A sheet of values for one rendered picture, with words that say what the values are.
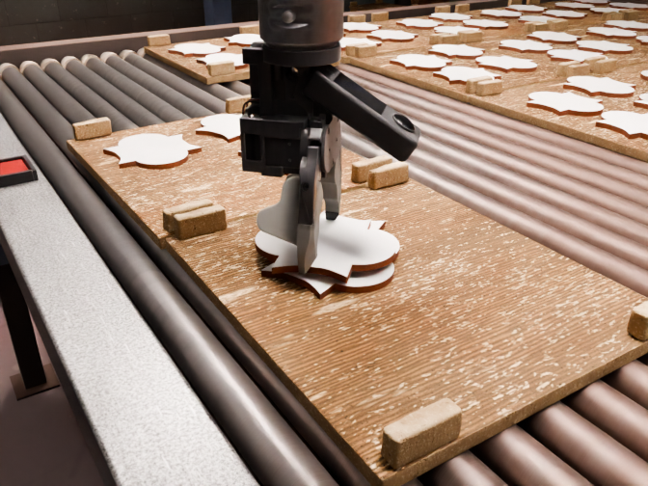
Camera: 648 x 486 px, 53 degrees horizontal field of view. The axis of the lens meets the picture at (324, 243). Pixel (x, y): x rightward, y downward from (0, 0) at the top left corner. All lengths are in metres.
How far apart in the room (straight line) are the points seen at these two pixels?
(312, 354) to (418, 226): 0.27
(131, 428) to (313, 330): 0.17
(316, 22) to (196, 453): 0.36
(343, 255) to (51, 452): 1.38
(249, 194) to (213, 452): 0.43
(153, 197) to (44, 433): 1.21
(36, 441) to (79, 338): 1.33
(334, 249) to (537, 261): 0.22
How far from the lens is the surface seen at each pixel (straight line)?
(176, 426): 0.53
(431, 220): 0.78
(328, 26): 0.58
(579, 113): 1.25
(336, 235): 0.68
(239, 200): 0.83
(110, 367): 0.60
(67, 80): 1.61
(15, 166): 1.06
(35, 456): 1.92
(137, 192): 0.88
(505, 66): 1.56
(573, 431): 0.54
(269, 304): 0.61
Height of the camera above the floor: 1.27
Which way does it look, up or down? 28 degrees down
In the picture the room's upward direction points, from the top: straight up
